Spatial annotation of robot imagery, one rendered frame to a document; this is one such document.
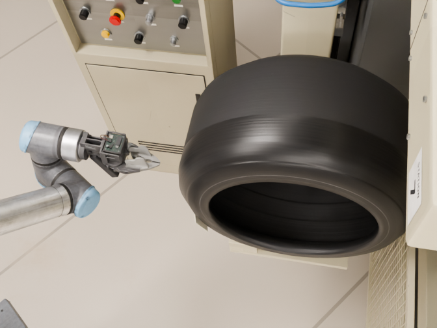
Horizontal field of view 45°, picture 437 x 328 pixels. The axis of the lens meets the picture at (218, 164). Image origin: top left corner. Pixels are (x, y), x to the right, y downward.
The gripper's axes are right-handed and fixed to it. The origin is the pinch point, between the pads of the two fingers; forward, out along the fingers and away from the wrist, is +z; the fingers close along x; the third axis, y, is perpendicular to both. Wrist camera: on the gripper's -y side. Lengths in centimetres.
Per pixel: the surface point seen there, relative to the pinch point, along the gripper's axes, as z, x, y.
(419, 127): 49, -18, 63
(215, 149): 17.2, -8.5, 28.9
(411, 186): 49, -26, 59
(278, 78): 27.6, 7.5, 36.5
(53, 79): -96, 107, -128
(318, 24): 35, 28, 33
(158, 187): -18, 47, -118
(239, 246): 27.1, -8.6, -27.5
